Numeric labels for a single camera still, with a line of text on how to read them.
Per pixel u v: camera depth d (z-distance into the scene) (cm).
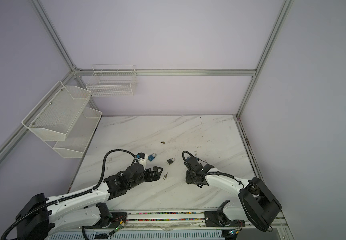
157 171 73
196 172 66
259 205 42
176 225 73
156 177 70
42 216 40
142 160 73
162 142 104
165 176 88
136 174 60
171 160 95
